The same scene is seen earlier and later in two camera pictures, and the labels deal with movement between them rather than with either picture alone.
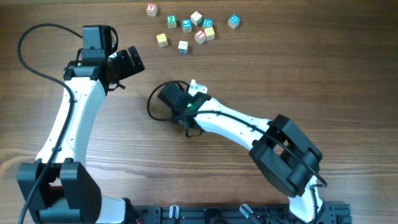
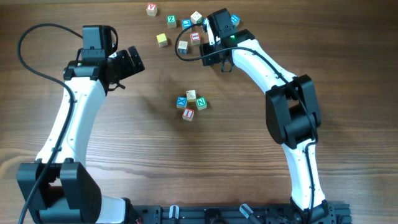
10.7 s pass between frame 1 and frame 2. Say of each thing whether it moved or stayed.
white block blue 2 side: stayed
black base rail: stayed
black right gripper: moved
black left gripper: stayed
